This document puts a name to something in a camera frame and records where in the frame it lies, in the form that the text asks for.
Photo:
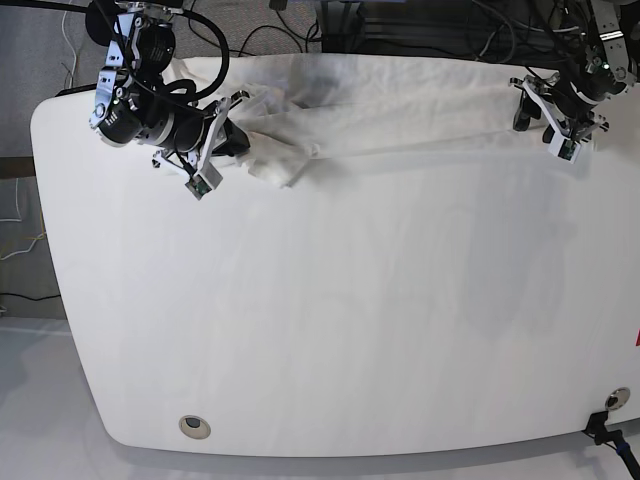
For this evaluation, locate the right table cable grommet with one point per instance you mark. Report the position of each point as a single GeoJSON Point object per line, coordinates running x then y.
{"type": "Point", "coordinates": [617, 399]}

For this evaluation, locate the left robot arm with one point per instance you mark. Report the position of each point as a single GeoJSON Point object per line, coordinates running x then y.
{"type": "Point", "coordinates": [599, 63]}

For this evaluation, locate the white printed T-shirt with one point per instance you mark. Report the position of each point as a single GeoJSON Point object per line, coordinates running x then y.
{"type": "Point", "coordinates": [302, 108]}

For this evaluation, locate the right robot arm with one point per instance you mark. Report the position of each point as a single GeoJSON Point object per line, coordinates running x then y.
{"type": "Point", "coordinates": [133, 102]}

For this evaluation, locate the table cable grommet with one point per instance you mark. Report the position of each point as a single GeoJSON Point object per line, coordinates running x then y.
{"type": "Point", "coordinates": [617, 399]}
{"type": "Point", "coordinates": [194, 427]}

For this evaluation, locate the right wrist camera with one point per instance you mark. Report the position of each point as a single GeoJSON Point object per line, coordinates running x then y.
{"type": "Point", "coordinates": [207, 179]}

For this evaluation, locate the left table cable grommet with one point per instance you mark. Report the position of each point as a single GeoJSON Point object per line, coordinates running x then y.
{"type": "Point", "coordinates": [194, 427]}

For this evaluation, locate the black table clamp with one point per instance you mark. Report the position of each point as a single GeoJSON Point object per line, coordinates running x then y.
{"type": "Point", "coordinates": [597, 430]}

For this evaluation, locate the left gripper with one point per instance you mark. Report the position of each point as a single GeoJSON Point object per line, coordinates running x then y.
{"type": "Point", "coordinates": [568, 113]}

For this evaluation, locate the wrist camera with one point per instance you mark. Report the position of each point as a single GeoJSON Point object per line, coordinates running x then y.
{"type": "Point", "coordinates": [207, 179]}
{"type": "Point", "coordinates": [565, 150]}

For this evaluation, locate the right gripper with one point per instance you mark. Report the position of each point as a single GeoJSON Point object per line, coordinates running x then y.
{"type": "Point", "coordinates": [193, 139]}

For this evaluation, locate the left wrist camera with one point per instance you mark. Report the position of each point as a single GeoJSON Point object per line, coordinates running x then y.
{"type": "Point", "coordinates": [565, 150]}

